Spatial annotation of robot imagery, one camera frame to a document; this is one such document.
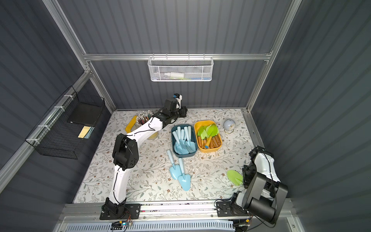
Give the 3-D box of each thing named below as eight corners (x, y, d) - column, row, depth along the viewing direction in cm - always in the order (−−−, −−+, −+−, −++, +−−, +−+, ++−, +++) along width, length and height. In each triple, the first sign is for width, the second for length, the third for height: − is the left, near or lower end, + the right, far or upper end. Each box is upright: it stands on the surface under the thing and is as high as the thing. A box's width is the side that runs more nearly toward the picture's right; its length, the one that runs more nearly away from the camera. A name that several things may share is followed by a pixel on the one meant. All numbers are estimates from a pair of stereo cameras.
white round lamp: (224, 131, 108) (226, 124, 101) (222, 126, 111) (225, 119, 104) (233, 131, 108) (235, 124, 101) (231, 126, 111) (234, 119, 104)
